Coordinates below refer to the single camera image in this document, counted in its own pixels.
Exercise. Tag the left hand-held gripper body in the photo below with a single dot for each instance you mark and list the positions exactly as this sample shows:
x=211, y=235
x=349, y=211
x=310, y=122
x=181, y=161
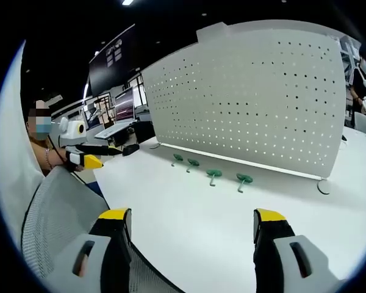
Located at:
x=71, y=129

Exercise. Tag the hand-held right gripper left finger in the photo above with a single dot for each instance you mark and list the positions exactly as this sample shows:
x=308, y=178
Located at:
x=79, y=274

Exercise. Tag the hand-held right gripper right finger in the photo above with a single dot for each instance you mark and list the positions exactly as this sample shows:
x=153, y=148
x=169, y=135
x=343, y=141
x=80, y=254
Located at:
x=311, y=274

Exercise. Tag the green hook assembly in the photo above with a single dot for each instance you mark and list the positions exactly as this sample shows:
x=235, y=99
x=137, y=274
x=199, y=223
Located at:
x=193, y=162
x=178, y=157
x=214, y=173
x=244, y=177

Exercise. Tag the white perforated mounting plate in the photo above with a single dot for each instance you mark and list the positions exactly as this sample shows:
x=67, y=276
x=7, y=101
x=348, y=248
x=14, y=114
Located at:
x=247, y=100

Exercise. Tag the open laptop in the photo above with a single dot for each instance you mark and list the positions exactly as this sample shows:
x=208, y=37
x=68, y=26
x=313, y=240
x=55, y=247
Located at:
x=113, y=130

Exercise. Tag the small black device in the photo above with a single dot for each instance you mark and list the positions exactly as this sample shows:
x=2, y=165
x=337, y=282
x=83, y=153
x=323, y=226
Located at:
x=131, y=149

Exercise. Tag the computer monitor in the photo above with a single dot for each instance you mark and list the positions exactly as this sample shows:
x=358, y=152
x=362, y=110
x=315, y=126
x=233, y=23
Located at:
x=125, y=105

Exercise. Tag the grey mesh office chair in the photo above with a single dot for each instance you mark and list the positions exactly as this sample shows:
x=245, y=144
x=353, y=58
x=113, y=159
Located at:
x=58, y=207

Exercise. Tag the grey chair backrest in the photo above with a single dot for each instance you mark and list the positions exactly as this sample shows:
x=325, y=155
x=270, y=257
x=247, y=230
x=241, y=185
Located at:
x=364, y=123

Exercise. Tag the large dark wall screen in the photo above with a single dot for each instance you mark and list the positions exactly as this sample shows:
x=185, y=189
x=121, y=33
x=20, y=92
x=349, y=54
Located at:
x=114, y=61

